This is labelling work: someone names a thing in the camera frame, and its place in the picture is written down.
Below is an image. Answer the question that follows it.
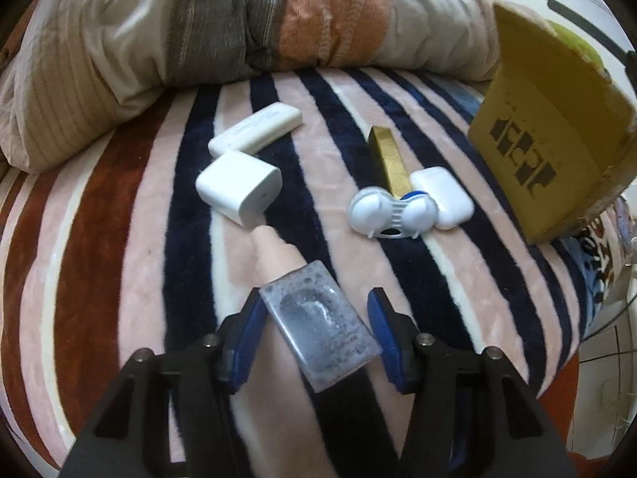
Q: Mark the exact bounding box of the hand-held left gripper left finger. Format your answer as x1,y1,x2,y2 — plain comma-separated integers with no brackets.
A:
59,287,270,478

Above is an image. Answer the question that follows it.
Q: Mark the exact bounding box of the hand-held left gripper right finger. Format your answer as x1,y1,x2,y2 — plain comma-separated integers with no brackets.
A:
367,287,584,478

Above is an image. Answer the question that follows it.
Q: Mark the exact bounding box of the yellow cardboard box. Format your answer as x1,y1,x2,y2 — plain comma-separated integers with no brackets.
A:
468,2,637,245

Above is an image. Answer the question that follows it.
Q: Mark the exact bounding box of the striped plush blanket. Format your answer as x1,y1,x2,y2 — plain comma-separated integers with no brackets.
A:
0,67,613,478

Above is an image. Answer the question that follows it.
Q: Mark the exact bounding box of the white and blue plastic gadget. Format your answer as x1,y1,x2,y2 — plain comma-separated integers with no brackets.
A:
347,185,440,239

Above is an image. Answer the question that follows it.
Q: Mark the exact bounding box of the white earbuds case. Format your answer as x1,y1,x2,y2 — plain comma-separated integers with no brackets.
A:
410,166,473,231

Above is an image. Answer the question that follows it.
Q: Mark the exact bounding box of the white power adapter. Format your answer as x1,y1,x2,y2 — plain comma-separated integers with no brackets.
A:
195,153,283,229

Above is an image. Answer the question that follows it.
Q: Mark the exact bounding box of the gold rectangular bar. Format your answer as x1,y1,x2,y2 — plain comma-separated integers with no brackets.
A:
368,126,413,199

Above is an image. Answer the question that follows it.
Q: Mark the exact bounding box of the white power bank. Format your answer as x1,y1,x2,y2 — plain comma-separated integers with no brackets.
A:
208,102,303,158

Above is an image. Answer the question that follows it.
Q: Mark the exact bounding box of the striped pillow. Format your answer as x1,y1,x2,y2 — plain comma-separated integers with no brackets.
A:
0,0,503,174

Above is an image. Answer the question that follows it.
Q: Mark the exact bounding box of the black rod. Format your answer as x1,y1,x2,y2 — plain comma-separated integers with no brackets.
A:
547,0,637,68

